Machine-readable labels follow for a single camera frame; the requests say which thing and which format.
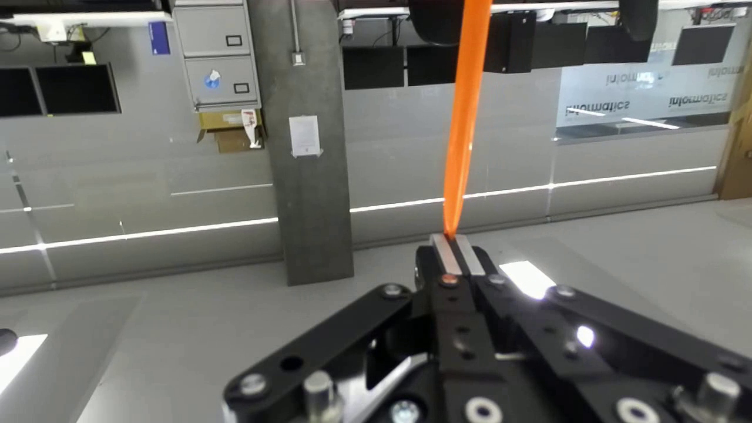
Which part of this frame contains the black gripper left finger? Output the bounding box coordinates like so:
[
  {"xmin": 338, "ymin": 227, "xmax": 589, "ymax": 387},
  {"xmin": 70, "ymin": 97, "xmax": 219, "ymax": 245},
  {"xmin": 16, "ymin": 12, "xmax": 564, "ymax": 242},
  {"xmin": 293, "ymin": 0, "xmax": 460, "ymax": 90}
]
[{"xmin": 224, "ymin": 235, "xmax": 480, "ymax": 423}]

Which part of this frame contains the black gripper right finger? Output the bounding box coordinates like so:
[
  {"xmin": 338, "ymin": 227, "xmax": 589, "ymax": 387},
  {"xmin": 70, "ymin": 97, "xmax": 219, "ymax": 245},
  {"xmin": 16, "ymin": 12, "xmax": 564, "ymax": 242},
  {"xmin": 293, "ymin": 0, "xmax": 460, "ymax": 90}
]
[{"xmin": 453, "ymin": 238, "xmax": 752, "ymax": 423}]

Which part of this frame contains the orange straw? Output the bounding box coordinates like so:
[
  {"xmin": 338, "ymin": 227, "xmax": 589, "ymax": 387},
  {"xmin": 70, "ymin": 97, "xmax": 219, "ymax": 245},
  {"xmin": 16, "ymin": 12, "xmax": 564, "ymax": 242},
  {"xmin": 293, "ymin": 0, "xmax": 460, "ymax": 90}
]
[{"xmin": 443, "ymin": 0, "xmax": 491, "ymax": 238}]

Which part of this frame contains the white paper notice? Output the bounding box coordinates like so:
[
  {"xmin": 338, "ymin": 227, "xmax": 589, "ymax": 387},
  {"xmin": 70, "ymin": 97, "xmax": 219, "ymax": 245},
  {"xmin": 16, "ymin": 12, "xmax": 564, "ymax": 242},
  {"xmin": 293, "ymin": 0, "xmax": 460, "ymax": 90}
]
[{"xmin": 290, "ymin": 115, "xmax": 323, "ymax": 158}]

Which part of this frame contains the frosted glass sign panel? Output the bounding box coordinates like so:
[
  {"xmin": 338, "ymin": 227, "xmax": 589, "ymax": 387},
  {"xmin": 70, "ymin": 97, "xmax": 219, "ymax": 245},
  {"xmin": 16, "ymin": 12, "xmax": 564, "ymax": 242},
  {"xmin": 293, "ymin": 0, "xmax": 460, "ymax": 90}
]
[{"xmin": 554, "ymin": 4, "xmax": 750, "ymax": 142}]

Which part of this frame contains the grey concrete pillar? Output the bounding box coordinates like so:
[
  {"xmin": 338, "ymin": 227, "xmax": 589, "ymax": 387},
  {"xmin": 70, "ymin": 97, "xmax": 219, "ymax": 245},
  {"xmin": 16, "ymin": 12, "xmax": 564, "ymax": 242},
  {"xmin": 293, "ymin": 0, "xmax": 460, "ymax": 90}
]
[{"xmin": 249, "ymin": 0, "xmax": 354, "ymax": 287}]

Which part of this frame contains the grey filing cabinet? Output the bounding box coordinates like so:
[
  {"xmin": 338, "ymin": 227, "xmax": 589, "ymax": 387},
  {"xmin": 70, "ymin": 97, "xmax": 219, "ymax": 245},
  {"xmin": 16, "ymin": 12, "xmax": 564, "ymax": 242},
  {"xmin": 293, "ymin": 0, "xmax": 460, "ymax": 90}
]
[{"xmin": 171, "ymin": 0, "xmax": 262, "ymax": 110}]

